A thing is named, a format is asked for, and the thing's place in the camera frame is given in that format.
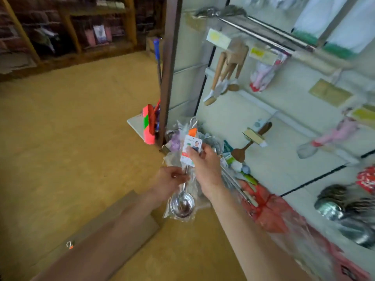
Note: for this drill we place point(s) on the wooden dish brushes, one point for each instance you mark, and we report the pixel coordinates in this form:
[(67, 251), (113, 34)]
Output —
[(221, 86)]

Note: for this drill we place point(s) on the person's right forearm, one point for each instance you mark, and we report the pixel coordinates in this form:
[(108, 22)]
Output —
[(252, 243)]

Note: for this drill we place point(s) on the red plastic wrapped packets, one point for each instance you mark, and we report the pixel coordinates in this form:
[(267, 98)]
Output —
[(275, 216)]

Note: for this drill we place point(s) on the pale green paper card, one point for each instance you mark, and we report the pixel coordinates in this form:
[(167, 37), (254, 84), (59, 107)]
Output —
[(331, 91)]

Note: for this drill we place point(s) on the small brown cardboard box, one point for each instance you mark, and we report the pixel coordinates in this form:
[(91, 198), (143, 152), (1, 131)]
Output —
[(153, 45)]

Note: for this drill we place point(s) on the yellow price tag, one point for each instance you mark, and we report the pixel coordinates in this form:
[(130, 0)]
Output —
[(262, 54), (218, 39)]

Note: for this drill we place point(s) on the wooden bookshelf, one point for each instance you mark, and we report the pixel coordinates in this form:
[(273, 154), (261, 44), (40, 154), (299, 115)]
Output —
[(58, 32)]

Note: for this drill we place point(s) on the person's left hand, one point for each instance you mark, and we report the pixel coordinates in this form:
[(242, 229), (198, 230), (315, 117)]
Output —
[(170, 183)]

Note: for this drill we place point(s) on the dark wooden spatula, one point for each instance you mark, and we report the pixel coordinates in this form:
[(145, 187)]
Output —
[(238, 154)]

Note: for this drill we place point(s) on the brown cardboard sheet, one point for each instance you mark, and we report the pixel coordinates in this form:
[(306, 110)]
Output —
[(140, 222)]

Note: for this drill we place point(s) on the white green utensil packet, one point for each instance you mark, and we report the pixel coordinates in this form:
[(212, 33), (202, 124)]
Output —
[(354, 32), (316, 17)]

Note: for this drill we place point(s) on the pile of plastic wrapped utensils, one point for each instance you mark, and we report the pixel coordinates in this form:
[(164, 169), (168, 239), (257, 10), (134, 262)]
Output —
[(228, 166)]

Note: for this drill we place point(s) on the person's left forearm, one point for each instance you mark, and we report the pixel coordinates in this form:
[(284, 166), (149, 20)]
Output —
[(105, 248)]

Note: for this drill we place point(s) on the white flat board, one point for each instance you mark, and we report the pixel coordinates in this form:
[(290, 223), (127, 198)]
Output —
[(136, 124)]

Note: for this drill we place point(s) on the black wall divider strip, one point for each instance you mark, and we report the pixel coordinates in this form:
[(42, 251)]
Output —
[(316, 178)]

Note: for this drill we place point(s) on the pink green broom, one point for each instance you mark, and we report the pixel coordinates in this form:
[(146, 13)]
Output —
[(149, 123), (170, 61)]

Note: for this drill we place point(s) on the person's right hand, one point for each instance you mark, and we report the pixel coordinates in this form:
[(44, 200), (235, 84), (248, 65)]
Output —
[(206, 169)]

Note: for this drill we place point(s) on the blue pole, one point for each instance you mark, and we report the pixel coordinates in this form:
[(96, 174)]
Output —
[(157, 58)]

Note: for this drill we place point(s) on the wooden brushes hanging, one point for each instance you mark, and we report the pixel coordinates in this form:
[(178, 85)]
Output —
[(210, 99)]

